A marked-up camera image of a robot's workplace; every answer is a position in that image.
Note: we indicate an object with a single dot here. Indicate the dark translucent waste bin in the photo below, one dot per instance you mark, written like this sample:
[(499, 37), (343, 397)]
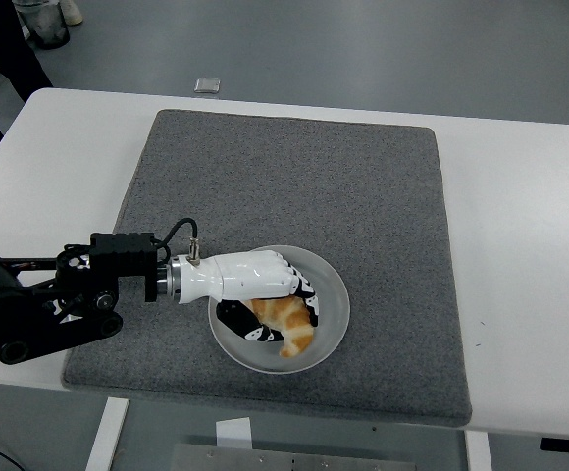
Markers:
[(49, 29)]

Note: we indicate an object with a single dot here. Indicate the white table leg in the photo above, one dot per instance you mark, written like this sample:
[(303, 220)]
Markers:
[(110, 432), (478, 451)]

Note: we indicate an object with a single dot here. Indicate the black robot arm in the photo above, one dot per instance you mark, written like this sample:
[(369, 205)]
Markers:
[(118, 255)]

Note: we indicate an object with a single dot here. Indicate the golden croissant bread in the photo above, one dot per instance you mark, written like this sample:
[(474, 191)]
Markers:
[(289, 319)]

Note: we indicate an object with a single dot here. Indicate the round translucent white plate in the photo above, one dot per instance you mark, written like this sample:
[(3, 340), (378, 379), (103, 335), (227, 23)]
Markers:
[(326, 294)]

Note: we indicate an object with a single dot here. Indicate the person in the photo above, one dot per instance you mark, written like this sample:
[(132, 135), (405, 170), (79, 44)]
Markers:
[(15, 59)]

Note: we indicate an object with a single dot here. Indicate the grey metal plate with screws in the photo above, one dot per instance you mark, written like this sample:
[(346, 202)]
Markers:
[(289, 458)]

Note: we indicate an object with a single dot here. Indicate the small square metal floor cover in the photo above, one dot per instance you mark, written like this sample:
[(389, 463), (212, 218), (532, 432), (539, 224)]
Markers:
[(208, 85)]

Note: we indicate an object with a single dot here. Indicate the grey felt mat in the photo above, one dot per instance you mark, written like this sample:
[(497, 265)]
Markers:
[(314, 196)]

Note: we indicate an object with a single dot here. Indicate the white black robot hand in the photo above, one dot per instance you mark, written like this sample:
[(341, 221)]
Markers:
[(245, 275)]

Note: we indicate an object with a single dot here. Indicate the person's white shoe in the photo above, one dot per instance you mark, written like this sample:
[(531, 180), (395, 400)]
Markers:
[(73, 12)]

